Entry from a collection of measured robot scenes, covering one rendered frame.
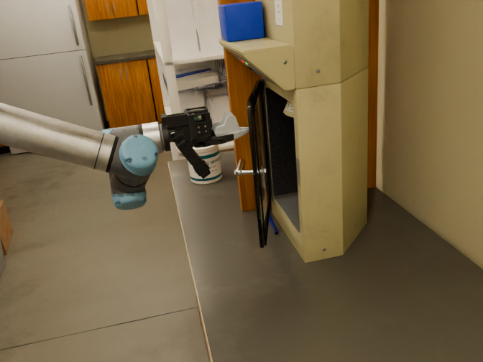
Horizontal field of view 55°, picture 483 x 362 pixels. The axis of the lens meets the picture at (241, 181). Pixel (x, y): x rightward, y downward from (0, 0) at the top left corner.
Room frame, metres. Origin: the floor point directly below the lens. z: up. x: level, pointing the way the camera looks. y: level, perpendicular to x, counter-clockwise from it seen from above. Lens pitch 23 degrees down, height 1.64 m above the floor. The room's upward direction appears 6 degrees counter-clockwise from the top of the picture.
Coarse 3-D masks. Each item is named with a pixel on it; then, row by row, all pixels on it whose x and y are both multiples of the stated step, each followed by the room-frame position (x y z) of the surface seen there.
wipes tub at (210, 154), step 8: (200, 152) 1.67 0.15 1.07; (208, 152) 1.68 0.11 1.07; (216, 152) 1.71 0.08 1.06; (208, 160) 1.68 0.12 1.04; (216, 160) 1.70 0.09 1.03; (192, 168) 1.69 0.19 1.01; (216, 168) 1.70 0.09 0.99; (192, 176) 1.70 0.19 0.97; (200, 176) 1.68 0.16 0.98; (208, 176) 1.68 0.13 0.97; (216, 176) 1.69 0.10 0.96; (200, 184) 1.68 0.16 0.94
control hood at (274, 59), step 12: (228, 48) 1.23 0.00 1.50; (240, 48) 1.09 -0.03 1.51; (252, 48) 1.07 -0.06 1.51; (264, 48) 1.05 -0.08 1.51; (276, 48) 1.05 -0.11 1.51; (288, 48) 1.05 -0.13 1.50; (252, 60) 1.04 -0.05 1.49; (264, 60) 1.04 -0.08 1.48; (276, 60) 1.05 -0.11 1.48; (288, 60) 1.05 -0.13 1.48; (264, 72) 1.05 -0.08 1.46; (276, 72) 1.05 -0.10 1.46; (288, 72) 1.05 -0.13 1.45; (276, 84) 1.08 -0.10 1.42; (288, 84) 1.05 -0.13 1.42
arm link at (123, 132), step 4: (140, 124) 1.05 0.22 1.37; (112, 128) 1.04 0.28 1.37; (116, 128) 1.04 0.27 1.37; (120, 128) 1.04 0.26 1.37; (124, 128) 1.04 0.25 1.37; (128, 128) 1.03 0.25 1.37; (132, 128) 1.03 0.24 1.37; (136, 128) 1.03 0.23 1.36; (140, 128) 1.03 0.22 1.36; (104, 132) 1.02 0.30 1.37; (108, 132) 1.02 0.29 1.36; (112, 132) 1.02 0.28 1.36; (116, 132) 1.02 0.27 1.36; (120, 132) 1.02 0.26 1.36; (124, 132) 1.02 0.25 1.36; (128, 132) 1.02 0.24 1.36; (132, 132) 1.02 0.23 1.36; (136, 132) 1.02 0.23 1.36; (140, 132) 1.02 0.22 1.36; (120, 136) 1.01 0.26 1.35; (124, 136) 1.01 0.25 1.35; (128, 136) 1.01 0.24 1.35
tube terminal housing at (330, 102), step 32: (256, 0) 1.36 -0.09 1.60; (288, 0) 1.07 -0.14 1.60; (320, 0) 1.07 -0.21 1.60; (352, 0) 1.14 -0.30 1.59; (288, 32) 1.09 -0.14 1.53; (320, 32) 1.07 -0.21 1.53; (352, 32) 1.14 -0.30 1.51; (320, 64) 1.07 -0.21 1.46; (352, 64) 1.14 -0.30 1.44; (288, 96) 1.11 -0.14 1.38; (320, 96) 1.06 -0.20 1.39; (352, 96) 1.14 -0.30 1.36; (320, 128) 1.06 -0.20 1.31; (352, 128) 1.14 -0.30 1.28; (320, 160) 1.06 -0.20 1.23; (352, 160) 1.14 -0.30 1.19; (320, 192) 1.06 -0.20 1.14; (352, 192) 1.13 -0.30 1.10; (288, 224) 1.19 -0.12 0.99; (320, 224) 1.06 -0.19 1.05; (352, 224) 1.13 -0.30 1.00; (320, 256) 1.06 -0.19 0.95
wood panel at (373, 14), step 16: (224, 0) 1.41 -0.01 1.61; (240, 0) 1.41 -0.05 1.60; (224, 48) 1.41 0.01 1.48; (240, 64) 1.41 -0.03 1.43; (368, 64) 1.48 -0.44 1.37; (240, 80) 1.41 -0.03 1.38; (256, 80) 1.42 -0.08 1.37; (368, 80) 1.48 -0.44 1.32; (240, 96) 1.41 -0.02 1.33; (368, 96) 1.48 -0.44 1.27; (240, 112) 1.41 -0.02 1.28; (368, 112) 1.48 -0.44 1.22; (368, 128) 1.48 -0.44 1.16; (240, 144) 1.41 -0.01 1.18; (368, 144) 1.48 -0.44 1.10; (368, 160) 1.48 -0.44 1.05; (240, 176) 1.40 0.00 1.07; (368, 176) 1.48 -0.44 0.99; (240, 192) 1.41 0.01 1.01; (256, 208) 1.41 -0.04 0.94
